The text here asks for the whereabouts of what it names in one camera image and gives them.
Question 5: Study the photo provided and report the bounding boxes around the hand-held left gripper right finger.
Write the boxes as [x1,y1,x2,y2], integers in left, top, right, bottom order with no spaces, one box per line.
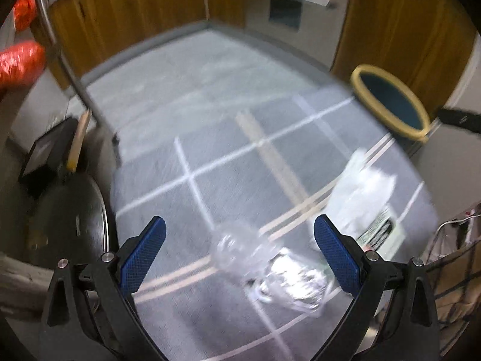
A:
[312,214,440,361]

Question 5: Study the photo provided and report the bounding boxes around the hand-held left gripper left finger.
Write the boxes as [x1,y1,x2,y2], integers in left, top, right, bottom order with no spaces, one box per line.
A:
[38,216,168,361]

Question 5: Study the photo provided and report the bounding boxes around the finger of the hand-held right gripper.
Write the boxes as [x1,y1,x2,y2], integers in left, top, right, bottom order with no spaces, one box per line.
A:
[437,108,481,134]

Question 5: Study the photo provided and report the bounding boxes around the silver foil packet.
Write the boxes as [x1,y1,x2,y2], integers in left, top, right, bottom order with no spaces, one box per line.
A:
[263,250,334,310]

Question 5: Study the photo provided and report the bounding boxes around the white plastic bag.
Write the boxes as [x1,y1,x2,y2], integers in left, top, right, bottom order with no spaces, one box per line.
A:
[329,150,398,236]

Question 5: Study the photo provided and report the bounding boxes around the yellow-rimmed waste bin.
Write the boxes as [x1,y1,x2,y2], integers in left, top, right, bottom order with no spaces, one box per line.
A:
[350,65,432,143]

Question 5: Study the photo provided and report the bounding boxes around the clear plastic bag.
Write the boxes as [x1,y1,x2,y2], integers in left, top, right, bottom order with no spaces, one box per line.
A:
[209,223,328,317]

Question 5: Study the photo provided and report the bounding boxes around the black and white printed card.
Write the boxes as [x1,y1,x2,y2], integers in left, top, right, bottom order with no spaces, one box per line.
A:
[356,210,406,253]

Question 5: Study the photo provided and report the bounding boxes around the tall wooden cabinet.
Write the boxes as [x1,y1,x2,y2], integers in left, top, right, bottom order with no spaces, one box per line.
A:
[331,0,478,110]

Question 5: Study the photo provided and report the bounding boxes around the black box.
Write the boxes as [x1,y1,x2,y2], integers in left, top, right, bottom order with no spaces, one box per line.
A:
[18,117,78,197]

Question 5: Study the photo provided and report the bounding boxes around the stainless steel oven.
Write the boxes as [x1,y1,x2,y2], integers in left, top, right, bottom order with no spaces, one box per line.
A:
[242,0,356,76]

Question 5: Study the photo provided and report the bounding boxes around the metal rack pole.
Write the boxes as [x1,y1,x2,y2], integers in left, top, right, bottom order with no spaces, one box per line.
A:
[33,0,123,165]

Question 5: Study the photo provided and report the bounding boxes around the large orange bag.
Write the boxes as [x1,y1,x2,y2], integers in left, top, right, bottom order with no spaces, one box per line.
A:
[0,41,46,89]

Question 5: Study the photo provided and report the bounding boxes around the small orange bag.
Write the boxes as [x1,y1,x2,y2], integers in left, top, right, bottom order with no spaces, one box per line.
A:
[14,0,39,31]

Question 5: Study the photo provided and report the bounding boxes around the wire basket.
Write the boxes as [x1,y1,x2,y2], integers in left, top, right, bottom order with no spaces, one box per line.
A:
[424,211,481,326]

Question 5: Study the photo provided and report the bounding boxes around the wooden handle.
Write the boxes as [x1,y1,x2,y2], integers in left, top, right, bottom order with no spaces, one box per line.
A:
[66,110,92,172]

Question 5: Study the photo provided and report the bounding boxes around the wooden cabinet with black handles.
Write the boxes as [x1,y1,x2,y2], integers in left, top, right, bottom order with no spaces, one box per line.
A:
[30,0,249,88]

